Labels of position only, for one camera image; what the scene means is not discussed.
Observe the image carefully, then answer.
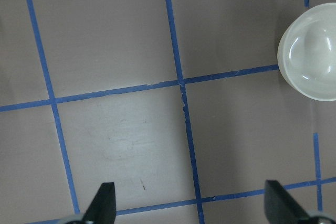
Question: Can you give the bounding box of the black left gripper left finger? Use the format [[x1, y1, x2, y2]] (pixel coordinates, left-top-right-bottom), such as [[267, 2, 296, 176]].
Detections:
[[81, 182, 117, 224]]

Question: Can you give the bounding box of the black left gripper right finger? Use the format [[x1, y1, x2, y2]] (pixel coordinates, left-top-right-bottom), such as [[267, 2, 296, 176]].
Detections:
[[264, 180, 315, 224]]

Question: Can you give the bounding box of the beige ceramic bowl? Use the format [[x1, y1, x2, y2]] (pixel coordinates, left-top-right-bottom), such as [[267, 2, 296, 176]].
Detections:
[[277, 3, 335, 101]]

